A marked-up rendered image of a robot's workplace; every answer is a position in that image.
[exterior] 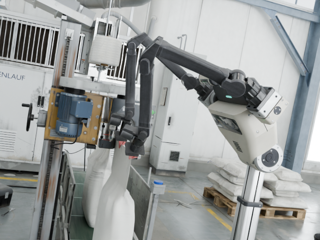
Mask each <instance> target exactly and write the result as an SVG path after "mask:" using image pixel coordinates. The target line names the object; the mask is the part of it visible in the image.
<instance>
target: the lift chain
mask: <svg viewBox="0 0 320 240"><path fill-rule="evenodd" d="M67 39H69V40H67V43H66V50H65V56H64V62H65V63H63V69H62V70H66V65H67V58H68V52H69V44H70V43H68V42H70V37H67ZM67 44H68V45H67ZM67 47H68V48H67ZM66 52H67V53H66ZM66 55H67V56H66ZM65 57H67V58H65ZM65 60H66V61H65ZM64 65H65V66H64ZM64 68H65V69H64ZM63 75H64V76H65V71H62V77H64V76H63ZM52 141H54V142H51V144H53V143H55V140H52ZM51 151H52V152H51ZM53 151H54V148H53V147H51V149H50V158H52V157H51V156H53ZM51 153H52V154H51ZM50 158H49V163H52V159H50ZM49 166H50V167H49ZM49 168H50V169H51V164H48V171H47V177H46V183H45V190H48V184H49V178H50V169H49ZM48 173H49V174H48ZM47 183H48V184H47ZM46 185H47V186H46ZM46 188H47V189H46ZM45 190H44V195H47V191H45ZM45 192H46V193H45ZM46 197H47V196H43V203H42V209H41V216H40V224H41V225H40V224H39V231H40V232H39V231H38V236H41V229H42V224H43V218H42V217H43V216H44V210H45V204H46ZM42 214H43V215H42ZM41 219H42V220H41ZM41 221H42V222H41ZM40 226H41V227H40ZM39 233H40V234H39ZM38 238H39V239H38ZM37 240H40V237H37Z"/></svg>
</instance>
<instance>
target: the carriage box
mask: <svg viewBox="0 0 320 240"><path fill-rule="evenodd" d="M62 91H63V92H65V91H64V90H61V89H56V88H52V87H51V89H50V90H49V94H50V98H49V104H48V111H47V118H46V125H45V131H44V139H49V140H61V141H69V142H74V141H75V139H76V138H67V137H64V138H59V137H51V136H50V130H51V129H54V130H55V128H56V120H58V119H59V118H58V117H57V114H58V107H55V99H56V93H57V92H59V93H61V92H62ZM84 95H86V96H87V98H85V99H86V101H88V98H90V99H92V100H93V108H92V115H91V118H90V119H91V120H90V123H89V128H86V127H85V125H84V123H83V127H82V133H81V135H80V136H79V137H77V140H76V142H77V143H86V144H94V145H97V144H98V138H99V132H100V124H101V118H102V112H103V106H104V100H105V96H103V95H100V94H97V93H90V92H85V94H84Z"/></svg>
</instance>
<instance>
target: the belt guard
mask: <svg viewBox="0 0 320 240"><path fill-rule="evenodd" d="M59 85H60V86H64V87H70V88H75V89H81V90H91V91H98V92H105V93H112V94H119V95H125V87H122V86H115V85H110V84H104V83H98V82H93V81H87V80H79V79H74V78H68V77H62V76H61V77H60V84H59Z"/></svg>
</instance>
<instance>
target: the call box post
mask: <svg viewBox="0 0 320 240"><path fill-rule="evenodd" d="M158 198H159V194H153V199H152V205H151V210H150V218H149V223H148V229H147V234H146V240H151V237H152V231H153V226H154V221H155V215H156V209H157V204H158Z"/></svg>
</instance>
